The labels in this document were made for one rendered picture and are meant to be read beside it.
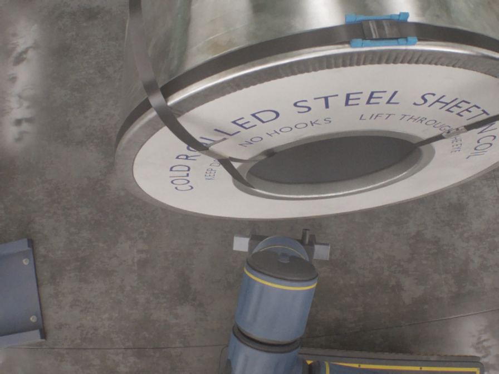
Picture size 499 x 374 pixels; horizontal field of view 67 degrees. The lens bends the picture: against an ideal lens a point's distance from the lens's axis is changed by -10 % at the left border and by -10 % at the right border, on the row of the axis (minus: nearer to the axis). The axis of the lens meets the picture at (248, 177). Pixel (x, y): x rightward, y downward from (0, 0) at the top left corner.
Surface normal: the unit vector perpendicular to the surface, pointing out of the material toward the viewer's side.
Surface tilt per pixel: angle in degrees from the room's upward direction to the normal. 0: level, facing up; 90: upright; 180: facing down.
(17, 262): 0
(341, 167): 19
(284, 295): 26
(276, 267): 60
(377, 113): 90
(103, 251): 0
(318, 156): 2
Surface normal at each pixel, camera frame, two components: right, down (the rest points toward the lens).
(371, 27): -0.06, -0.31
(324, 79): 0.07, 0.95
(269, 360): 0.06, 0.14
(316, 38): -0.28, -0.28
